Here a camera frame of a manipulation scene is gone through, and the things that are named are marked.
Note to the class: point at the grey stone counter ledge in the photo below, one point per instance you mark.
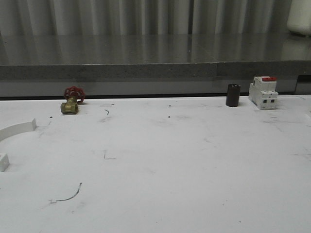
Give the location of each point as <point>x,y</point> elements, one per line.
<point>42,67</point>

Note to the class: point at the white circuit breaker red switch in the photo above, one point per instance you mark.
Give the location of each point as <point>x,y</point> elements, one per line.
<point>262,92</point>

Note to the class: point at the black cylindrical capacitor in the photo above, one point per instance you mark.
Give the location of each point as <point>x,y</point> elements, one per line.
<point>233,95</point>

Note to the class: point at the brass valve red handwheel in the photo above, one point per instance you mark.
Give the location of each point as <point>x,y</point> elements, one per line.
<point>73,96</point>

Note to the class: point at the white half pipe clamp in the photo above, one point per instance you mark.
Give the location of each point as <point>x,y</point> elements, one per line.
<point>11,131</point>

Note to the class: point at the white container in background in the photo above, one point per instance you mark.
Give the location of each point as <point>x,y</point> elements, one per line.
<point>299,19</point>

